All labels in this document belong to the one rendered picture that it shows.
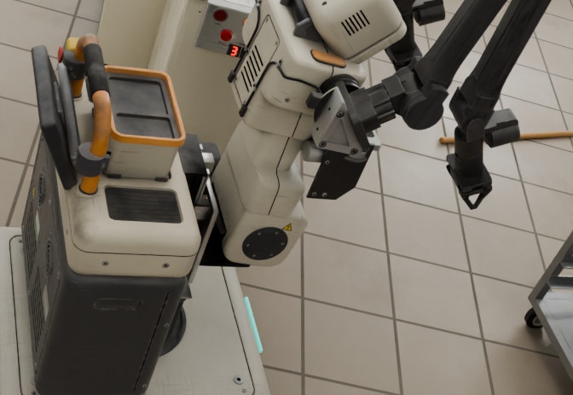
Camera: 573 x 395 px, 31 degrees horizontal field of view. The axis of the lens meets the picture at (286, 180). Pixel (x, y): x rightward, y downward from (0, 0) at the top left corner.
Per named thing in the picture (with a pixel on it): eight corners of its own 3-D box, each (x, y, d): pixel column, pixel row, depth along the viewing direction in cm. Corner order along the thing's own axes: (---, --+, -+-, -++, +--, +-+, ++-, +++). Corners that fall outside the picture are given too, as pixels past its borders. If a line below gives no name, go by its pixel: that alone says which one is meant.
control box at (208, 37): (194, 39, 275) (208, -5, 266) (280, 61, 280) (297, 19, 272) (193, 47, 272) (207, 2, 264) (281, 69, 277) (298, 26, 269)
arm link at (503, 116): (451, 93, 205) (466, 121, 199) (506, 78, 206) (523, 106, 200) (452, 136, 214) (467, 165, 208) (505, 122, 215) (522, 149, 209)
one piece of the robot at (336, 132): (315, 147, 195) (342, 101, 189) (308, 130, 199) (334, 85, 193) (359, 157, 200) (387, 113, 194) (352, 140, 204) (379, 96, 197)
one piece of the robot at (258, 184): (175, 293, 223) (300, 72, 189) (148, 175, 249) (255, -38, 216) (281, 307, 235) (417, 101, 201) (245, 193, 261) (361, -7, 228)
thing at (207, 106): (139, 91, 369) (204, -141, 315) (232, 114, 377) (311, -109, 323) (119, 224, 316) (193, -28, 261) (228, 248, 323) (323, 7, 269)
